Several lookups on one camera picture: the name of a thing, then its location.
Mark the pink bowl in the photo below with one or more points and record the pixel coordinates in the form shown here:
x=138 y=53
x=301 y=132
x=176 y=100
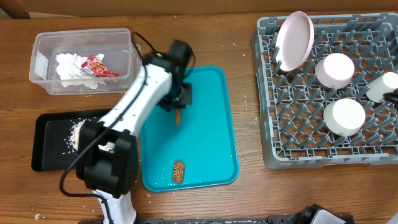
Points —
x=335 y=71

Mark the white napkin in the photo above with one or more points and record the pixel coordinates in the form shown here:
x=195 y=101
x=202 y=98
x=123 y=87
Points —
x=69 y=69

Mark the clear plastic bin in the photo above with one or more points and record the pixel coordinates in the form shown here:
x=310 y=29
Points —
x=111 y=46

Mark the black tray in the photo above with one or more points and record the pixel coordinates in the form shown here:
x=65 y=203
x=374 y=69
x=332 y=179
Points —
x=50 y=131

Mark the grey dishwasher rack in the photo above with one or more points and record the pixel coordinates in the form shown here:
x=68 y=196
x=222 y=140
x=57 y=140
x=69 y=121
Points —
x=293 y=132

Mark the red ketchup packet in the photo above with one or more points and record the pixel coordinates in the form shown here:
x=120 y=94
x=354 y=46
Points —
x=95 y=67

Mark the large white plate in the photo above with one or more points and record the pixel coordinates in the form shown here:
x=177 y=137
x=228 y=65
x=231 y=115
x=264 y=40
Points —
x=294 y=40

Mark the white cup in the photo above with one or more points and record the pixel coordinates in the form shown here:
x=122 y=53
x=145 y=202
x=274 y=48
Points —
x=386 y=83

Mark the carrot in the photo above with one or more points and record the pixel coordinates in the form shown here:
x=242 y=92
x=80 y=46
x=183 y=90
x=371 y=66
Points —
x=178 y=117

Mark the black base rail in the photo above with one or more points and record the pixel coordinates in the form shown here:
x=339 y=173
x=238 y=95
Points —
x=273 y=219

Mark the pale green saucer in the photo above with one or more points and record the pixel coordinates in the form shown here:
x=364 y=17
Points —
x=344 y=117

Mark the pile of white rice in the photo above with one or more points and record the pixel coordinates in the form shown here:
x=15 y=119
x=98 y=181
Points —
x=72 y=141

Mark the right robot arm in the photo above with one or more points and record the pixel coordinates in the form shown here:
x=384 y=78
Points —
x=318 y=215

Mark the teal plastic tray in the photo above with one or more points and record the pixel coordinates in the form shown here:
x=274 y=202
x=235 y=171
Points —
x=204 y=141

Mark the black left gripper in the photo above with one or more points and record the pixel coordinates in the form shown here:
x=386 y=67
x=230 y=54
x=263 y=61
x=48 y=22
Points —
x=186 y=99

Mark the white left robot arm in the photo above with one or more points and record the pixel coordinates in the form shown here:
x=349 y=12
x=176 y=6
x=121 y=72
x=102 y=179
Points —
x=107 y=159

